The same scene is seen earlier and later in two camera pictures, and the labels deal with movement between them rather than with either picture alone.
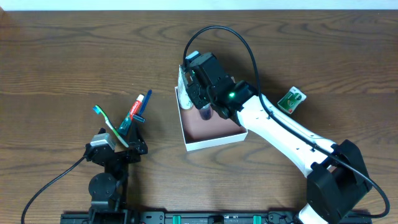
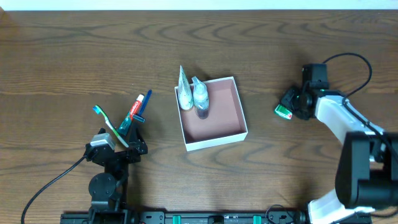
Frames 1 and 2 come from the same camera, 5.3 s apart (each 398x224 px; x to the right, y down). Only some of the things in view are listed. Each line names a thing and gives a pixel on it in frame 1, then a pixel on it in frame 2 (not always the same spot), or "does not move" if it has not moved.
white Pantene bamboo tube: (185, 99) does not move
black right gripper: (195, 94) -> (290, 101)
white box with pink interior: (199, 134) does not move
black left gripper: (121, 154) does not move
